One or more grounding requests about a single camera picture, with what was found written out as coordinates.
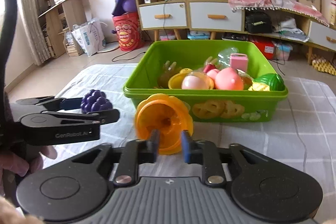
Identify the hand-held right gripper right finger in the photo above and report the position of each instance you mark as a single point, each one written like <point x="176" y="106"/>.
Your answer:
<point x="187" y="146"/>

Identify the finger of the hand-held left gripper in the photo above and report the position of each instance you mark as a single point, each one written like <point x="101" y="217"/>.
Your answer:
<point x="73" y="103"/>
<point x="105" y="116"/>

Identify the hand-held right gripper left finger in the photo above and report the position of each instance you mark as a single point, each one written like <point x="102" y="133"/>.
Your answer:
<point x="153" y="146"/>

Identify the purple toy grapes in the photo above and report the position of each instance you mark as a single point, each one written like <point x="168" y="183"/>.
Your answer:
<point x="95" y="103"/>

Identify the orange toy pumpkin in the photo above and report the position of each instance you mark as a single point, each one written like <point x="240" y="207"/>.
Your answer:
<point x="162" y="113"/>

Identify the pink capsule ball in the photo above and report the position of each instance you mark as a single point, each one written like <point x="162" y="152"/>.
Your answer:
<point x="194" y="82"/>

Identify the yellow toy cup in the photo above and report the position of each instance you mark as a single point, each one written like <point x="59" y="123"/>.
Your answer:
<point x="176" y="81"/>

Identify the pink toy peach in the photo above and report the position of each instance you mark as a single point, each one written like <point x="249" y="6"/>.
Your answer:
<point x="228" y="79"/>

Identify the green plastic box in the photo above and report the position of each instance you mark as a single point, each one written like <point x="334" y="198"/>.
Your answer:
<point x="170" y="54"/>

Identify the clear plastic bottle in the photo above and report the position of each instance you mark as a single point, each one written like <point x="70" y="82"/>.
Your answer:
<point x="225" y="56"/>

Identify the pink cartoon print box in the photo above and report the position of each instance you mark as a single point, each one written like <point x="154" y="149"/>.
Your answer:
<point x="239" y="62"/>

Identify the toy corn with green husk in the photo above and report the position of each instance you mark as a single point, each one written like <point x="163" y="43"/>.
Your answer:
<point x="270" y="81"/>

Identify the person's left hand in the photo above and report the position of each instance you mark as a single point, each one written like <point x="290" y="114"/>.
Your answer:
<point x="34" y="161"/>

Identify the white shopping bag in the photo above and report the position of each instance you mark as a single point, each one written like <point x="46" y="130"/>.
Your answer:
<point x="88" y="37"/>

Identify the red printed bucket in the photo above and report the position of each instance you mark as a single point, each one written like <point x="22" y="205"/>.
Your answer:
<point x="127" y="33"/>

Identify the wooden bookshelf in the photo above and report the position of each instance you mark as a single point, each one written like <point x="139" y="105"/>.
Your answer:
<point x="68" y="16"/>

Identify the fuzzy beige sleeve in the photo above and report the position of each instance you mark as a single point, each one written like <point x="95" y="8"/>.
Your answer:
<point x="13" y="213"/>

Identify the clear bin with pink contents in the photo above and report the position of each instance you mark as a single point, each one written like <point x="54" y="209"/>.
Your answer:
<point x="166" y="35"/>

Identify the beige curtain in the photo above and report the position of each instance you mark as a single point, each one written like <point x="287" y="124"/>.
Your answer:
<point x="31" y="3"/>

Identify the blue lid storage bin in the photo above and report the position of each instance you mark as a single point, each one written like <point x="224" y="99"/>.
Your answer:
<point x="198" y="35"/>

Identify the purple cushion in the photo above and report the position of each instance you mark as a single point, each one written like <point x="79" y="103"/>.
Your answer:
<point x="126" y="2"/>

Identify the checked grey blanket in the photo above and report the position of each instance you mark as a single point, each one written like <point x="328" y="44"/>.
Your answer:
<point x="302" y="121"/>

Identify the black lid storage bin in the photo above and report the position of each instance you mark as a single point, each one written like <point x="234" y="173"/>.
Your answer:
<point x="233" y="37"/>

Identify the white drawer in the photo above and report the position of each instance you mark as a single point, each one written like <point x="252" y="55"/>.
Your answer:
<point x="162" y="10"/>
<point x="323" y="32"/>
<point x="216" y="10"/>

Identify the red cardboard box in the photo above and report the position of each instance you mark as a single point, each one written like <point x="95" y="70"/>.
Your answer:
<point x="262" y="47"/>

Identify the clear bin with pastel contents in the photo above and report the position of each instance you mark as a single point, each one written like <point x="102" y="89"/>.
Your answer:
<point x="283" y="52"/>

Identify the black bag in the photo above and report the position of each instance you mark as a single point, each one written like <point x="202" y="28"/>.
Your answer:
<point x="258" y="23"/>

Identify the pale cloth and paper pile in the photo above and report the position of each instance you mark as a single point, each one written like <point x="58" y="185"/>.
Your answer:
<point x="290" y="29"/>

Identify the yellow egg tray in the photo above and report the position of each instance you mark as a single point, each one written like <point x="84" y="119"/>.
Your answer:
<point x="324" y="65"/>

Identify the wooden low sideboard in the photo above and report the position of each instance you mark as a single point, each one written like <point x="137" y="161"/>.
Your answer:
<point x="304" y="22"/>

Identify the red and white tube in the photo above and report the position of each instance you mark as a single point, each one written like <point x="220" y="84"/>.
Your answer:
<point x="332" y="7"/>

